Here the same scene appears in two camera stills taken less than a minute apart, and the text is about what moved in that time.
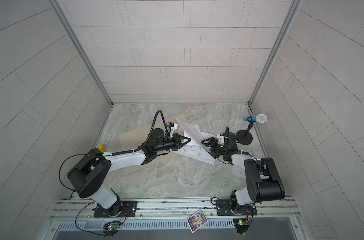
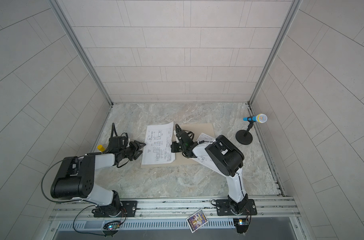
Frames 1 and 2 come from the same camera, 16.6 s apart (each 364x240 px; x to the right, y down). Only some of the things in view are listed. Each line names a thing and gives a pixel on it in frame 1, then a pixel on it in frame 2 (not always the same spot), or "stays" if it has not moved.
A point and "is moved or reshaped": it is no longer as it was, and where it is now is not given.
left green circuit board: [113, 226] stays
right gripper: [214, 155] -> [174, 149]
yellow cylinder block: [101, 148] stays
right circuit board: [242, 225] stays
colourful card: [197, 220] stays
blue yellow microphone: [260, 118] stays
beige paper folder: [131, 140] -> [180, 158]
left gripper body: [166, 145] -> [128, 152]
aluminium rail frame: [217, 209] stays
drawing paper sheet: [192, 131] is moved or reshaped
